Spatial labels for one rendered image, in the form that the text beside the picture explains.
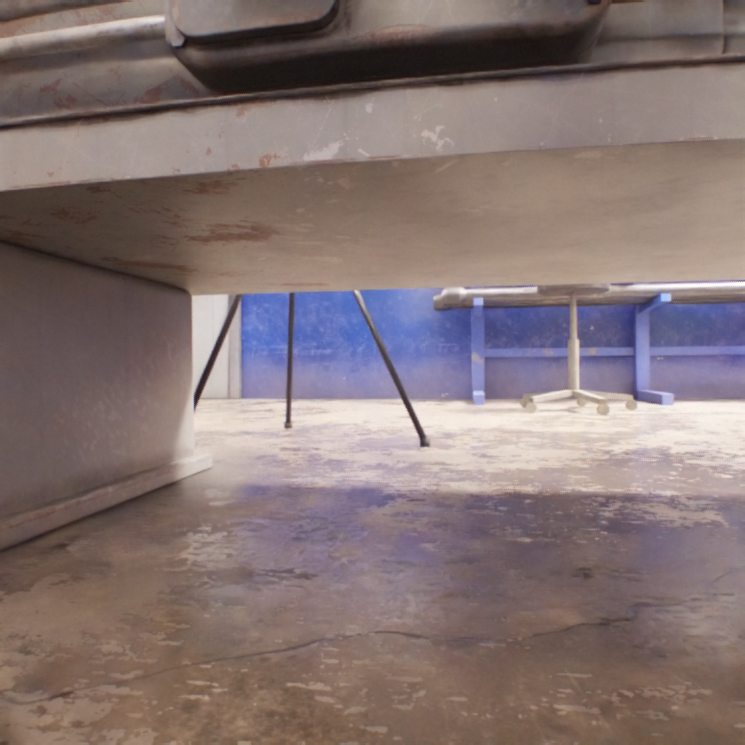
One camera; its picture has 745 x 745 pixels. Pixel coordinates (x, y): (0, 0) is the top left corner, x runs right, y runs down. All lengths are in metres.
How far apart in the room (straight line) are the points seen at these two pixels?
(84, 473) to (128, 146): 0.58
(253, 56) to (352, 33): 0.09
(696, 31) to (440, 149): 0.36
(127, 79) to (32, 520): 0.59
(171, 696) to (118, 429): 0.68
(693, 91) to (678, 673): 0.44
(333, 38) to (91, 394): 0.68
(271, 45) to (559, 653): 0.56
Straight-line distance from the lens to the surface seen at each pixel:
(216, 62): 0.60
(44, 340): 0.95
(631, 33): 0.76
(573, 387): 2.95
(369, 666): 0.49
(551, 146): 0.51
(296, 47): 0.58
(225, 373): 4.20
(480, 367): 3.75
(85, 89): 0.88
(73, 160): 0.63
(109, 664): 0.53
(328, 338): 4.00
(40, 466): 0.95
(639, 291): 3.54
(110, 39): 0.78
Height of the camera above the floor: 0.23
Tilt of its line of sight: 1 degrees down
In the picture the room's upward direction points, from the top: 1 degrees counter-clockwise
